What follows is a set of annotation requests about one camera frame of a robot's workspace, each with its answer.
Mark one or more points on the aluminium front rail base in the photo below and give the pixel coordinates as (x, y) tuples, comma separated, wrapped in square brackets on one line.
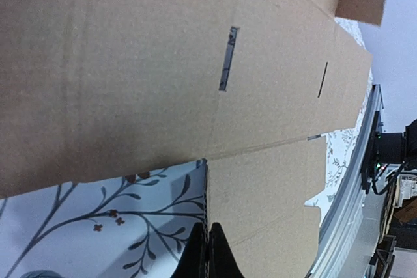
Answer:
[(349, 233)]

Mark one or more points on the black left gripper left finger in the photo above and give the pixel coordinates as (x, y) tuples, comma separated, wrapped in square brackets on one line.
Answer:
[(192, 263)]

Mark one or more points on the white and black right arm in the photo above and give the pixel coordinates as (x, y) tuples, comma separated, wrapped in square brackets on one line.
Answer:
[(387, 149)]

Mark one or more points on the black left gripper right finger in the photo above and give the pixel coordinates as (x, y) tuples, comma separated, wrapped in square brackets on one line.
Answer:
[(221, 261)]

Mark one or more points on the brown cardboard box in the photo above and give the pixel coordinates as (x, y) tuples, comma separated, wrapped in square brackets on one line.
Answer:
[(163, 79)]

